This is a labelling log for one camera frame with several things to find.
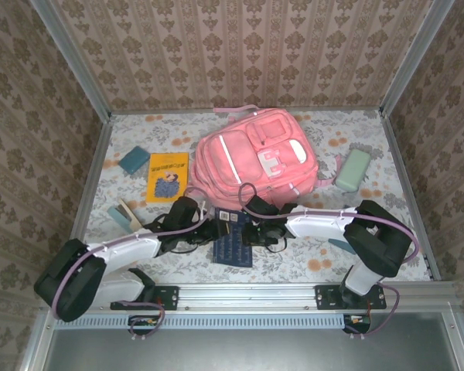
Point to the dark blue book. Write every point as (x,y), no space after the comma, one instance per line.
(232,253)

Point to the pink student backpack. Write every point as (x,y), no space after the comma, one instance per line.
(236,170)

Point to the yellow book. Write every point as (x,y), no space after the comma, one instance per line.
(166,162)

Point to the teal zip pouch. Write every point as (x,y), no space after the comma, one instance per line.
(133,159)

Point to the mint green pencil case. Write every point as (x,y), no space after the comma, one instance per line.
(352,170)

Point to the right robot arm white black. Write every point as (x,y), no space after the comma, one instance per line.
(379,247)

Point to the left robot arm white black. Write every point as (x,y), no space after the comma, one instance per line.
(77,286)

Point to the floral tablecloth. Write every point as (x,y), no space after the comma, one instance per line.
(185,270)

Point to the black connector board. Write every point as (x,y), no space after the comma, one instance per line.
(357,322)
(143,322)

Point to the grey metal panel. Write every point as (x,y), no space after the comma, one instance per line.
(236,353)

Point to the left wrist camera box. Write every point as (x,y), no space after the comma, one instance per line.
(183,212)

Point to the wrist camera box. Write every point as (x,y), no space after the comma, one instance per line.
(183,212)
(263,206)

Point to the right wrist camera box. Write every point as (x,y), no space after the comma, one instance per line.
(263,206)

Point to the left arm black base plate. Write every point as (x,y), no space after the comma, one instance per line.
(170,297)

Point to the aluminium mounting rail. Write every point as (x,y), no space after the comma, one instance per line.
(247,297)

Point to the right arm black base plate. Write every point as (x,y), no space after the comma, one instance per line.
(325,297)

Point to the aluminium side rail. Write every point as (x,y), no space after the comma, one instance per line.
(88,193)
(403,166)

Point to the aluminium frame post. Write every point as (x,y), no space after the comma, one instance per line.
(413,58)
(72,58)

